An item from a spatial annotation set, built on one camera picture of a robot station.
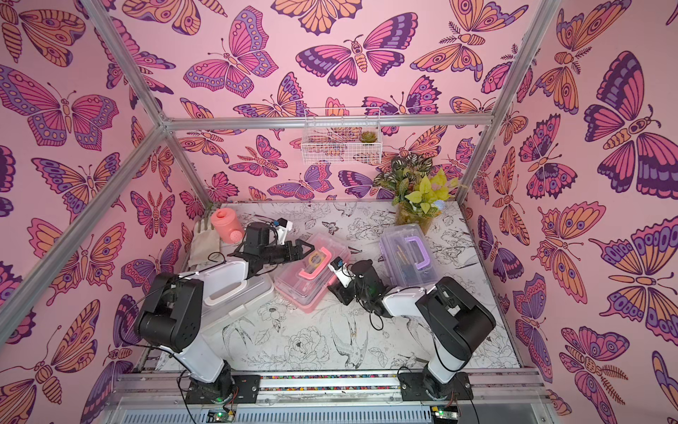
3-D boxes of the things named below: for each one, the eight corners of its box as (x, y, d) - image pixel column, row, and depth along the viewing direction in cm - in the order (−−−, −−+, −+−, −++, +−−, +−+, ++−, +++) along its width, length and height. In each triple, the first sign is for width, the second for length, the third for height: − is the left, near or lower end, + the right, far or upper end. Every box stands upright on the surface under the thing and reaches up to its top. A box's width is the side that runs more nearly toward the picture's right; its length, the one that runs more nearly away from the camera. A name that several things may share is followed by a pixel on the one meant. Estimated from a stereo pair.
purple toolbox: (393, 298, 92) (398, 281, 83) (375, 245, 107) (378, 225, 97) (433, 291, 94) (443, 273, 84) (410, 239, 109) (417, 219, 99)
